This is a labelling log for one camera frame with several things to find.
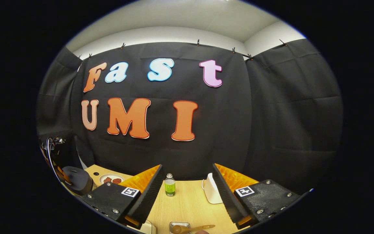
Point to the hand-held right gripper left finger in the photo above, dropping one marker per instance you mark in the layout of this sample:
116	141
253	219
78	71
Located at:
148	198

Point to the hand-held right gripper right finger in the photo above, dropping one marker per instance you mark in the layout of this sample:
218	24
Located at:
227	198

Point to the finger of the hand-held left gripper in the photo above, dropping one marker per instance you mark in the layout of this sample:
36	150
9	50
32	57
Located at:
64	177

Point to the rice cooker with black lid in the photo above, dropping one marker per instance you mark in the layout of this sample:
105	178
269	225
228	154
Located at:
78	180

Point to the wooden spoon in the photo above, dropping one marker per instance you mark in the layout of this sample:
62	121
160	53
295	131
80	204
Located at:
178	229

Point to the metal chopstick holder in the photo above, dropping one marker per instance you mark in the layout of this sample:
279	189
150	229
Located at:
183	224

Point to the white toaster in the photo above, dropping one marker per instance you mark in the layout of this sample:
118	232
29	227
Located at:
213	193

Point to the green label water bottle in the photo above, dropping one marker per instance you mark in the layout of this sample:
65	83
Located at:
170	188

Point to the brown meat piece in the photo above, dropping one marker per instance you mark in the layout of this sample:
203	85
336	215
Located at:
117	180
107	180

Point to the white plate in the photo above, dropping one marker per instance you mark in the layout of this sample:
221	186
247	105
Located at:
104	175

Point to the black backdrop cloth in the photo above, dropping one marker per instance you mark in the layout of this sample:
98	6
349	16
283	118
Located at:
271	113

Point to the row of black cloth clips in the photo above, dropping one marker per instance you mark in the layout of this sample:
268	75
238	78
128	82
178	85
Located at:
198	42

